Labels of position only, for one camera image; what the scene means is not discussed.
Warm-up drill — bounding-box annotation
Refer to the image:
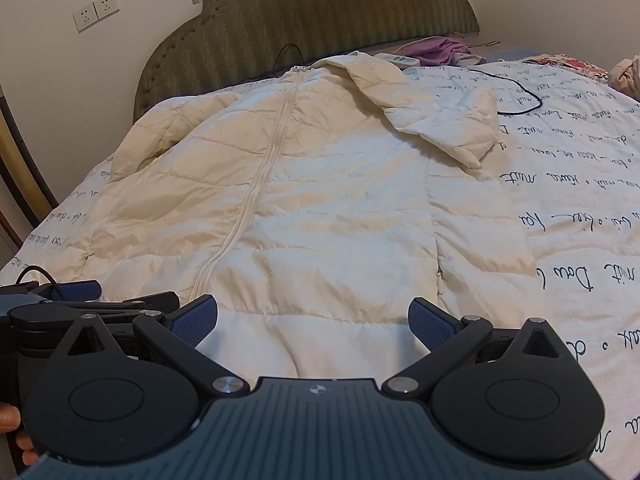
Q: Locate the person's left hand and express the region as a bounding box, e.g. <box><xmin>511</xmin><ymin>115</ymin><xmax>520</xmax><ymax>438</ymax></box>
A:
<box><xmin>0</xmin><ymin>403</ymin><xmax>38</xmax><ymax>466</ymax></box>

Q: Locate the white remote control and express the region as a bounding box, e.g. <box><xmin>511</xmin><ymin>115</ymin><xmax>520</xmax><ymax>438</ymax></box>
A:
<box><xmin>375</xmin><ymin>52</ymin><xmax>421</xmax><ymax>70</ymax></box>

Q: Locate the white wall socket pair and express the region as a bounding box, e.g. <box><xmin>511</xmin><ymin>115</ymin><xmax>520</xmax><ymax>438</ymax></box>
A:
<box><xmin>73</xmin><ymin>0</ymin><xmax>119</xmax><ymax>32</ymax></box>

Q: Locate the cream puffer jacket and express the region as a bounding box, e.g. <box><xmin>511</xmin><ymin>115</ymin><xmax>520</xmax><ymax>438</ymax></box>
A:
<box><xmin>40</xmin><ymin>54</ymin><xmax>544</xmax><ymax>380</ymax></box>

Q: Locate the green upholstered headboard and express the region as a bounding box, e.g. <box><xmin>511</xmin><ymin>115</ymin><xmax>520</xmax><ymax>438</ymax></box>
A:
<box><xmin>134</xmin><ymin>0</ymin><xmax>480</xmax><ymax>118</ymax></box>

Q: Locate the floral patterned cloth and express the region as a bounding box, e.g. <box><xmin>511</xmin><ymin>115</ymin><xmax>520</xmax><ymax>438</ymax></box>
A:
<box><xmin>521</xmin><ymin>53</ymin><xmax>608</xmax><ymax>82</ymax></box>

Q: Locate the gold wooden furniture edge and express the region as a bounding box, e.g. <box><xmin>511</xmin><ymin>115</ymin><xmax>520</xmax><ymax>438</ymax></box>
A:
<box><xmin>0</xmin><ymin>93</ymin><xmax>58</xmax><ymax>258</ymax></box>

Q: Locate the purple garment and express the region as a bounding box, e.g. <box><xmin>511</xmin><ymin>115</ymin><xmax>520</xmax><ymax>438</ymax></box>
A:
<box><xmin>399</xmin><ymin>37</ymin><xmax>486</xmax><ymax>66</ymax></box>

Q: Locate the peach clothes pile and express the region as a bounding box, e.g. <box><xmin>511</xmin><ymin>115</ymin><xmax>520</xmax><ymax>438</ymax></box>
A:
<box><xmin>608</xmin><ymin>54</ymin><xmax>640</xmax><ymax>101</ymax></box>

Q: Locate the black cable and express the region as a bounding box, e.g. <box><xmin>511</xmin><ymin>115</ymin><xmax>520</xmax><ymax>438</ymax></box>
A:
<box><xmin>271</xmin><ymin>41</ymin><xmax>545</xmax><ymax>116</ymax></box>

